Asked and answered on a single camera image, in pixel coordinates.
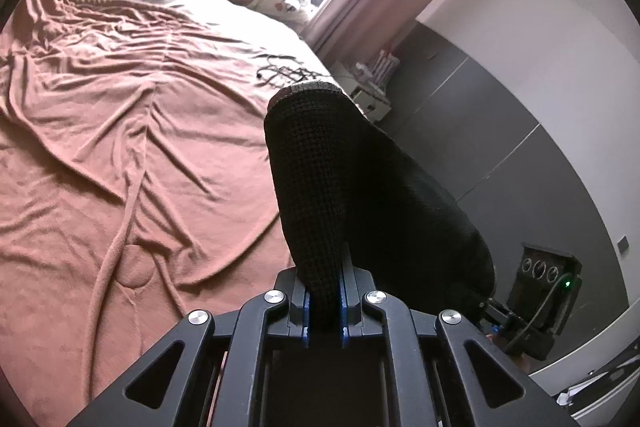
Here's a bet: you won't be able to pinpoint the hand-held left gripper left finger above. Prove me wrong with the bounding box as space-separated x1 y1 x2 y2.
67 268 312 427

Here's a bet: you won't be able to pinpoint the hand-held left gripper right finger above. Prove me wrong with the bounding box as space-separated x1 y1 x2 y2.
340 266 576 427

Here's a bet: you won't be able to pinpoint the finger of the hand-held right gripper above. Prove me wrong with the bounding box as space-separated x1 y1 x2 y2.
479 298 513 337

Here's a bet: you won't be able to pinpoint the black knitted garment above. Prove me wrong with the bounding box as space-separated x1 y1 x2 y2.
263 79 496 323

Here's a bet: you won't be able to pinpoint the white nightstand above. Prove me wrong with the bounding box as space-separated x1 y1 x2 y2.
332 59 393 122

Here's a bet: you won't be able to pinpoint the pink striped box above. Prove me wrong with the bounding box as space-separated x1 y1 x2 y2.
372 47 401 82

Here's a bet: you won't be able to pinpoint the small white plush toy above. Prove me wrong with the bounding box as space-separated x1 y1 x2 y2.
280 0 321 15

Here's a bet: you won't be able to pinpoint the black cable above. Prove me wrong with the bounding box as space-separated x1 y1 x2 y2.
505 274 576 353

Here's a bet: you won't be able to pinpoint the tangled black cables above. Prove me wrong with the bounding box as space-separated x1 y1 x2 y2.
255 52 321 90

